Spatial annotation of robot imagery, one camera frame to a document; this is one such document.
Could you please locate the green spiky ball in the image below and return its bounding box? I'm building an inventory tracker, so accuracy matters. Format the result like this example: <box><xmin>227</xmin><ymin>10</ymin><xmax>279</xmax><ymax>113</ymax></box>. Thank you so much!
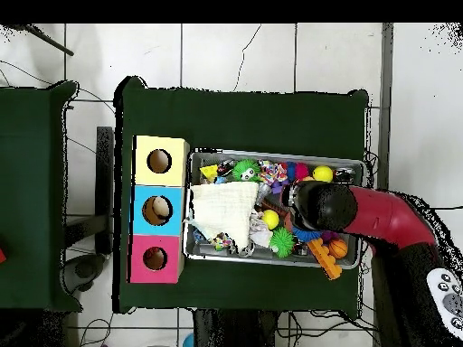
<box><xmin>269</xmin><ymin>226</ymin><xmax>296</xmax><ymax>259</ymax></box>

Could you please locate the shallow wire mesh bin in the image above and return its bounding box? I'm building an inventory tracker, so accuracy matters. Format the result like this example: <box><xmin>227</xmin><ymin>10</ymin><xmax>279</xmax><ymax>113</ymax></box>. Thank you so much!
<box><xmin>182</xmin><ymin>146</ymin><xmax>365</xmax><ymax>270</ymax></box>

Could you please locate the small orange basketball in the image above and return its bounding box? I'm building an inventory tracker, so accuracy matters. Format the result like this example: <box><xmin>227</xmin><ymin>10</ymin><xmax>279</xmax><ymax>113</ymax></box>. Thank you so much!
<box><xmin>327</xmin><ymin>238</ymin><xmax>349</xmax><ymax>260</ymax></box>

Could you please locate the multicolour rope toy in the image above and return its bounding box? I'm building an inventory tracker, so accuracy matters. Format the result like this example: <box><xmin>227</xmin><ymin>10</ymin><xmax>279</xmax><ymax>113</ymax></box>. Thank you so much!
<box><xmin>258</xmin><ymin>159</ymin><xmax>289</xmax><ymax>186</ymax></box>

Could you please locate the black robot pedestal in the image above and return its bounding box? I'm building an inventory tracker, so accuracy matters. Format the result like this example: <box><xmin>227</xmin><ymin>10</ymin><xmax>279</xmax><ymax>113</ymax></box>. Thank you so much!
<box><xmin>193</xmin><ymin>308</ymin><xmax>279</xmax><ymax>347</ymax></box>

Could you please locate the dark thin rod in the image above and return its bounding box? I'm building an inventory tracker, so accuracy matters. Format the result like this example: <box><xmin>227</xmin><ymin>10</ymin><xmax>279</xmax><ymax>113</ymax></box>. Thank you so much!
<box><xmin>10</xmin><ymin>23</ymin><xmax>75</xmax><ymax>58</ymax></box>

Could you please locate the wooden box with three holes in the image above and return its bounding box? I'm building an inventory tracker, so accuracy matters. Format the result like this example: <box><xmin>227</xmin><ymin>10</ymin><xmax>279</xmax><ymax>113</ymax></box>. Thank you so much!
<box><xmin>127</xmin><ymin>135</ymin><xmax>191</xmax><ymax>285</ymax></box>

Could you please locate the yellow cheese wedge toy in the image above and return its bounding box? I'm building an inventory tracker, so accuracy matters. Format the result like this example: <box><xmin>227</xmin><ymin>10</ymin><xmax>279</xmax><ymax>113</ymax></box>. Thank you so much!
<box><xmin>199</xmin><ymin>164</ymin><xmax>220</xmax><ymax>183</ymax></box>

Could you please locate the yellow ball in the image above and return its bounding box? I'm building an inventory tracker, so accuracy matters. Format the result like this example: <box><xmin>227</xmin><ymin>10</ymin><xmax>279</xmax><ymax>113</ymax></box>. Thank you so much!
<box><xmin>312</xmin><ymin>164</ymin><xmax>335</xmax><ymax>183</ymax></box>

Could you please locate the dark green side tablecloth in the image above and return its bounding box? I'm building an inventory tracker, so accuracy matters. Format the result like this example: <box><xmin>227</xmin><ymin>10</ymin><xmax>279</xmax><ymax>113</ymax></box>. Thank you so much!
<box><xmin>0</xmin><ymin>80</ymin><xmax>82</xmax><ymax>313</ymax></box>

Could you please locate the blue spiky ball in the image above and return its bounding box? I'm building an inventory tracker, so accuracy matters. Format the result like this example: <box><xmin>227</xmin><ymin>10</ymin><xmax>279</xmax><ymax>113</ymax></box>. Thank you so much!
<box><xmin>291</xmin><ymin>225</ymin><xmax>324</xmax><ymax>244</ymax></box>

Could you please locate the green spiky toy with eyes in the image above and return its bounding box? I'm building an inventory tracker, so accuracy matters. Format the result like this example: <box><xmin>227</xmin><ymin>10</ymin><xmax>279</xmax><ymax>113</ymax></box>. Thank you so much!
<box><xmin>231</xmin><ymin>159</ymin><xmax>262</xmax><ymax>183</ymax></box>

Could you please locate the black stand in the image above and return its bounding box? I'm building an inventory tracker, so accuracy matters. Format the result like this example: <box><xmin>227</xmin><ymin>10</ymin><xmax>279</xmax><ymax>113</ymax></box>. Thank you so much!
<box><xmin>95</xmin><ymin>126</ymin><xmax>115</xmax><ymax>254</ymax></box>

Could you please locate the pink blue fuzzy caterpillar toy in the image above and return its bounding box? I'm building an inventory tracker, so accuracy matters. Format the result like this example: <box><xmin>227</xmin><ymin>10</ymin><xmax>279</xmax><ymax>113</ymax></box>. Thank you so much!
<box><xmin>285</xmin><ymin>161</ymin><xmax>311</xmax><ymax>183</ymax></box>

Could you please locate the orange plastic toy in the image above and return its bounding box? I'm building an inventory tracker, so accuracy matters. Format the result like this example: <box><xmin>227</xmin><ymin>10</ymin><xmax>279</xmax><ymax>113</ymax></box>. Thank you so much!
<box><xmin>307</xmin><ymin>237</ymin><xmax>344</xmax><ymax>281</ymax></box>

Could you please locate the cream muslin cloth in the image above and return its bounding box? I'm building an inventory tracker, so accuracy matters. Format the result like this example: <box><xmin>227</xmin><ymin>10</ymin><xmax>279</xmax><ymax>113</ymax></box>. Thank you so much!
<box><xmin>187</xmin><ymin>180</ymin><xmax>260</xmax><ymax>254</ymax></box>

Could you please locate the grey plastic base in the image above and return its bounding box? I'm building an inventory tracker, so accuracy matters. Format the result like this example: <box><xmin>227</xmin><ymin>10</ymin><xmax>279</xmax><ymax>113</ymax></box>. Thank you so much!
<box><xmin>62</xmin><ymin>252</ymin><xmax>107</xmax><ymax>295</ymax></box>

